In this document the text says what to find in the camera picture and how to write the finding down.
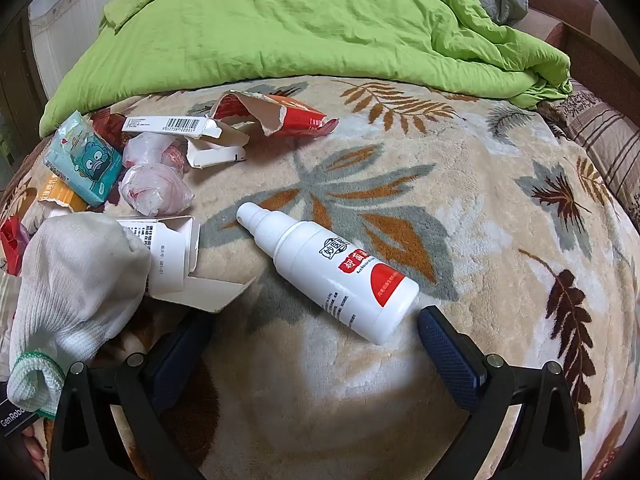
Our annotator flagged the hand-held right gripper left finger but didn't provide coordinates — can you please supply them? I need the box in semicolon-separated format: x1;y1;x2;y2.
49;307;216;480

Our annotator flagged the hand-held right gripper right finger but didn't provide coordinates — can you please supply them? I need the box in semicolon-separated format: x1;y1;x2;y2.
417;305;583;480

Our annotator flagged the torn white box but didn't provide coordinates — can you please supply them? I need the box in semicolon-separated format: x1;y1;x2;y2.
116;215;257;314

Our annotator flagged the white cotton glove green cuff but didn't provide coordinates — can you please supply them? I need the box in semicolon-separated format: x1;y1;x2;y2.
6;211;152;420

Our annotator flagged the white spray bottle red label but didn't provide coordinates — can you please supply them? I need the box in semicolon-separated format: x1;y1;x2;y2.
236;201;420;346

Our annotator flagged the red plastic wrapper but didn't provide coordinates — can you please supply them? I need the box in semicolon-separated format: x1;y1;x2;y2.
0;216;30;277

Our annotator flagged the clear plastic bag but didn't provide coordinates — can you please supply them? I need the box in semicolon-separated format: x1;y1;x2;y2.
121;132;186;171
118;162;196;217

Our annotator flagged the orange box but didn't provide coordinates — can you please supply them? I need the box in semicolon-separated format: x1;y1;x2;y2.
37;174;90;213

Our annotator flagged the torn white cardboard piece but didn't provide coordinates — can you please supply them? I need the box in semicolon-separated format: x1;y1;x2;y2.
186;127;248;170

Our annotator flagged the teal tissue pack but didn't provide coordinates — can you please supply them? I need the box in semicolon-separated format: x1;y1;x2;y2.
44;110;124;207

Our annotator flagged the dark red foil wrapper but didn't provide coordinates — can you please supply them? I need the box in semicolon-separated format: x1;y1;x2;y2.
90;111;132;151

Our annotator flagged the torn red carton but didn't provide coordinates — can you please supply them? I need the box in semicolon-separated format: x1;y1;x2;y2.
209;89;340;138

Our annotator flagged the person's left hand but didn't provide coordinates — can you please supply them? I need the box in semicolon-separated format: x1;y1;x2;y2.
20;425;51;476

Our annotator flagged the leaf print blanket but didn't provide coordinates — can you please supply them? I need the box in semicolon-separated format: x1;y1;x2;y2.
0;75;640;480

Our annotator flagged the striped pillow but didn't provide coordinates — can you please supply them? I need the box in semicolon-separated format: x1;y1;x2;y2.
545;80;640;216

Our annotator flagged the green quilt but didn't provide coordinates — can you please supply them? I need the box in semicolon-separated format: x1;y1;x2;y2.
39;0;572;138

